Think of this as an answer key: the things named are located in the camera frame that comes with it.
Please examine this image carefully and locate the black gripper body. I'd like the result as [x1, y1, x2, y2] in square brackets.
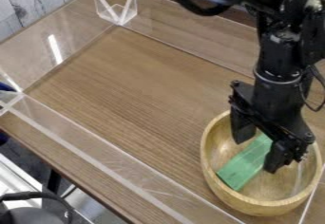
[229, 74, 315, 161]

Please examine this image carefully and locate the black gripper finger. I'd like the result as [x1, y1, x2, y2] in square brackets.
[262, 140, 293, 174]
[230, 107, 257, 144]

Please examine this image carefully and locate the green rectangular block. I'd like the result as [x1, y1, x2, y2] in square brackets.
[216, 134, 272, 191]

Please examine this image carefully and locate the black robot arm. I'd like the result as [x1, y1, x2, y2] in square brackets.
[176, 0, 325, 173]

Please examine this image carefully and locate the brown wooden bowl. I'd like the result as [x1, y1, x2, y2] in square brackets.
[201, 112, 323, 216]

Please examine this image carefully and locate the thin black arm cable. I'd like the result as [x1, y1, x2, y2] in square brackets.
[299, 65, 325, 113]

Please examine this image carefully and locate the clear acrylic corner bracket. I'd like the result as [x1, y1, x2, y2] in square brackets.
[94, 0, 138, 26]

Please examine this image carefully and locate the clear acrylic barrier wall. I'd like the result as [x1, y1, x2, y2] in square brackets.
[0, 0, 325, 224]

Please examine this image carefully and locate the black cable bottom left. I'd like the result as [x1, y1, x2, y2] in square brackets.
[0, 191, 74, 224]

